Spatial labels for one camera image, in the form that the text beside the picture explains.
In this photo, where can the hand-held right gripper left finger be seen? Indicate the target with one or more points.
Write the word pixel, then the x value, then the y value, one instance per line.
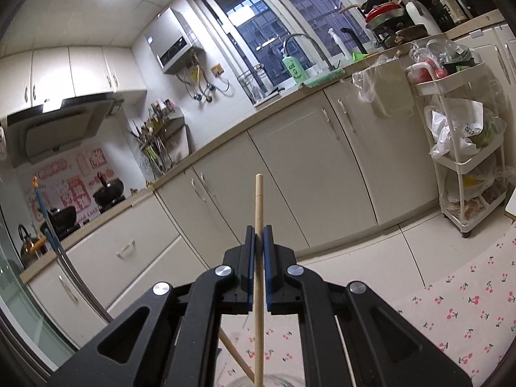
pixel 250 266

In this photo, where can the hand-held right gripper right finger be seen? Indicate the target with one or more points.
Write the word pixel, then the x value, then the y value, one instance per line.
pixel 267 266

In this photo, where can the slender wooden chopstick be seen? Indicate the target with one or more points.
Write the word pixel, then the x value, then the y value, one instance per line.
pixel 236 354
pixel 259 201

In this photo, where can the clear glass jar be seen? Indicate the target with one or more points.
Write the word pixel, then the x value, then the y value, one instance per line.
pixel 282 381

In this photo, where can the white kitchen base cabinets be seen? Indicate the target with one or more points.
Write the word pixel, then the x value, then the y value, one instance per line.
pixel 314 169

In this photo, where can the metal utensil rack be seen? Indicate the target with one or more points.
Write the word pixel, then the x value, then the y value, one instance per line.
pixel 157 149

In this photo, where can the black wok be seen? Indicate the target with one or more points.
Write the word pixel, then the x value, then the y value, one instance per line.
pixel 109 193

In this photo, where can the black frying pan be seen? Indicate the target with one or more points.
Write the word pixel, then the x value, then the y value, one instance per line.
pixel 60 219

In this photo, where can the green dish cloth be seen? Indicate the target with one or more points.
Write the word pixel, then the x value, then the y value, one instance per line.
pixel 322 77

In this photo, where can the green dish soap bottle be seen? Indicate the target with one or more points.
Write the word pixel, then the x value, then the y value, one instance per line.
pixel 293 70

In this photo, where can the cherry print tablecloth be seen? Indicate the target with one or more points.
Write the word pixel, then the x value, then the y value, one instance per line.
pixel 463 310

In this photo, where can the clear hanging plastic bag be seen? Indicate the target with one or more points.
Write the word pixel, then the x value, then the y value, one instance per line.
pixel 379 84

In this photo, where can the white rolling cart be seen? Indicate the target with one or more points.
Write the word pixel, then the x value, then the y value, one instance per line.
pixel 455 161

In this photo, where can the dark metal kettle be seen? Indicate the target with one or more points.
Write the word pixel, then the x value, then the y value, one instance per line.
pixel 30 246

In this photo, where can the glass sliding door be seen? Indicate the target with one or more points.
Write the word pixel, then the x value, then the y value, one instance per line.
pixel 24 302

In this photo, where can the white plastic bag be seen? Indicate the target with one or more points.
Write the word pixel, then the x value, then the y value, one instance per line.
pixel 451 125

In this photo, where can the chrome sink faucet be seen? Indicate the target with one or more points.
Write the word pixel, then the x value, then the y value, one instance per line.
pixel 300 36

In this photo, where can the barred kitchen window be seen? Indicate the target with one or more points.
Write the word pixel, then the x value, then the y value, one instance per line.
pixel 258 32

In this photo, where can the grey range hood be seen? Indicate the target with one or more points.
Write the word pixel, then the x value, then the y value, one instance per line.
pixel 60 129

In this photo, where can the black slim faucet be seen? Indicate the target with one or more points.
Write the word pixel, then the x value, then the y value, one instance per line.
pixel 354 38

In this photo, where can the bag of red tomatoes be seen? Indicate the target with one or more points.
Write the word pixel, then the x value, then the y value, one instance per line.
pixel 429 70

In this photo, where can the white upper kitchen cabinets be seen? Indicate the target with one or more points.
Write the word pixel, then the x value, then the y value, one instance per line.
pixel 80 68

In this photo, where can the stacked pans with red lid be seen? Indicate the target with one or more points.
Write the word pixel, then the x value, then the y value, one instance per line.
pixel 383 14

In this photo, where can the white thermos jug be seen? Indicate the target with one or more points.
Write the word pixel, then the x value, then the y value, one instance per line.
pixel 419 16

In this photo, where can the dark glass bottle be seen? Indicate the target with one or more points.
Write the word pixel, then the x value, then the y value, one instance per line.
pixel 453 10

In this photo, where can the pink printed wall sticker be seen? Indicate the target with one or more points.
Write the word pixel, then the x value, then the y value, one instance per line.
pixel 76 193

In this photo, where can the wall power outlet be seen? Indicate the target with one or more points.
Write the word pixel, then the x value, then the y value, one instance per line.
pixel 217 69

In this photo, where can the white wall water heater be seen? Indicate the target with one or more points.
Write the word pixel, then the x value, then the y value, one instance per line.
pixel 173 44

